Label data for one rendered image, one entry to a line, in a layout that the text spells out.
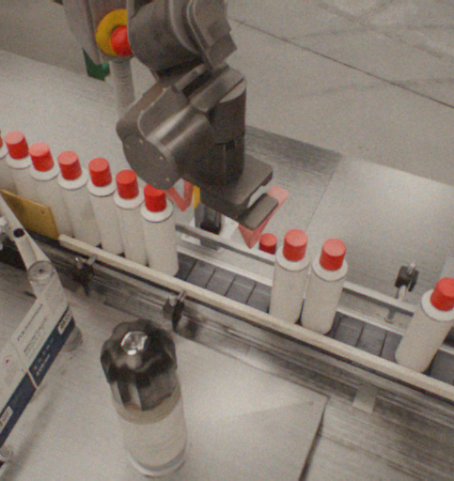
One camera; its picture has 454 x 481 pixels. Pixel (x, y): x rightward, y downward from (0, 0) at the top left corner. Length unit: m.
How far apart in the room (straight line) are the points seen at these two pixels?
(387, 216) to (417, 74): 1.90
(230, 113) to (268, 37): 2.67
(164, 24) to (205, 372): 0.58
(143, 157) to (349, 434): 0.61
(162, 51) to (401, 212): 0.81
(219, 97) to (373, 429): 0.63
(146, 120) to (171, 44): 0.07
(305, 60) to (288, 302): 2.23
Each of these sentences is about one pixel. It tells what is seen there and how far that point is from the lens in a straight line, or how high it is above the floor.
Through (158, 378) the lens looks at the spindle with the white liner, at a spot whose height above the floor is 1.15.
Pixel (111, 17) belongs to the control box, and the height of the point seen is 1.35.
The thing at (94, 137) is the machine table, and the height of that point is 0.83.
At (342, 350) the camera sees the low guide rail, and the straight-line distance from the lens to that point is 0.95.
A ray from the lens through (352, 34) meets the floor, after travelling 3.29.
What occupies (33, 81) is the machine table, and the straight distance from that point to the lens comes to 1.58.
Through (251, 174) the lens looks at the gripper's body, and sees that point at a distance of 0.61.
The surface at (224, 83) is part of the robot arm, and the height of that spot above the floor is 1.41.
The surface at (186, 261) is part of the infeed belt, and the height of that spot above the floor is 0.88.
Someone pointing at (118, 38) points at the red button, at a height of 1.34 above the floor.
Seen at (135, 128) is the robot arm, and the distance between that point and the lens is 0.50.
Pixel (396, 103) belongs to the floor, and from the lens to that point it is 2.88.
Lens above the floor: 1.74
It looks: 51 degrees down
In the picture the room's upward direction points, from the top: straight up
